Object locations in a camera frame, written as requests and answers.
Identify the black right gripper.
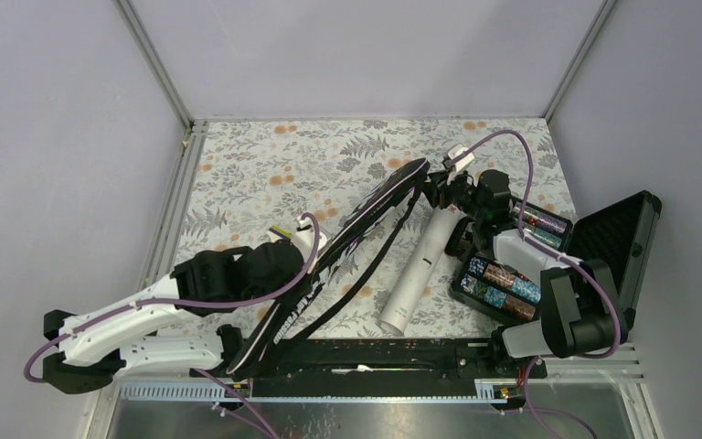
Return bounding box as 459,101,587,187
416,166,486,222

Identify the white shuttlecock tube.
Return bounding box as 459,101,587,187
378,205,465,337

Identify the black racket bag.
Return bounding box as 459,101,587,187
225,158,430,379

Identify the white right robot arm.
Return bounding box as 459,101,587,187
427,171,628,377

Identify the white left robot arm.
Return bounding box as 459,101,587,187
39,230,327,394

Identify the yellow orange small toy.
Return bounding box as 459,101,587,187
267,226,293,242

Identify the black poker chip case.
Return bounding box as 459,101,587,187
448,190,663,337

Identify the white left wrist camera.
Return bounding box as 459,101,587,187
293,219,333,258

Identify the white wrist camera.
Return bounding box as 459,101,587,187
293,219,333,258
442,145,474,172

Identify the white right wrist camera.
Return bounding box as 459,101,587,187
442,145,474,172

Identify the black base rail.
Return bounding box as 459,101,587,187
190,337,546,402

